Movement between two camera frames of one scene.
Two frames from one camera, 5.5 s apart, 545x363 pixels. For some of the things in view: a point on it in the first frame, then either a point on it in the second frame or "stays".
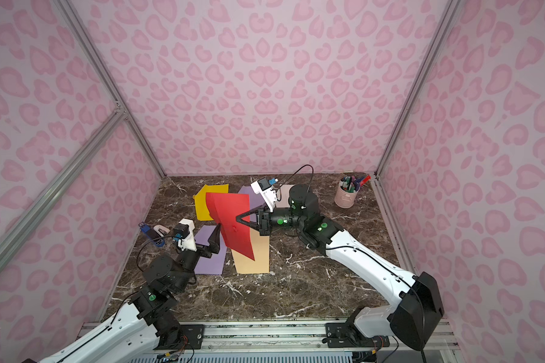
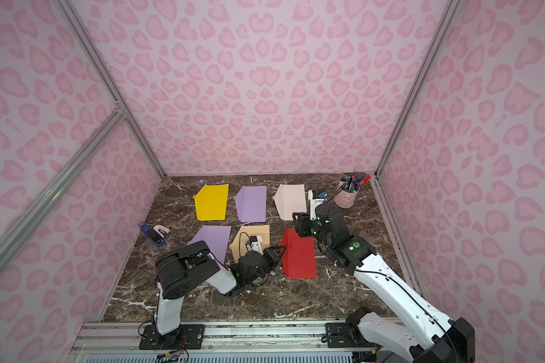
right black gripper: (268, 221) → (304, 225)
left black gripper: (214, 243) → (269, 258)
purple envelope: (214, 265) stays
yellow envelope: (202, 210) stays
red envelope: (225, 208) → (298, 257)
